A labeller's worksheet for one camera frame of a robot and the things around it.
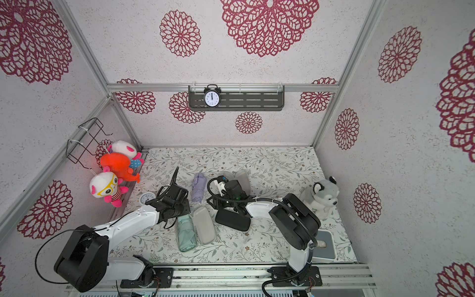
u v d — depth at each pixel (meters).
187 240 0.80
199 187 0.99
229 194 0.73
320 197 0.78
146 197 0.94
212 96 0.90
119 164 0.86
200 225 0.87
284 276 0.73
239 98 0.95
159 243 0.83
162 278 0.74
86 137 0.80
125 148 0.94
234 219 0.88
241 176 1.05
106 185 0.80
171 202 0.68
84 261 0.42
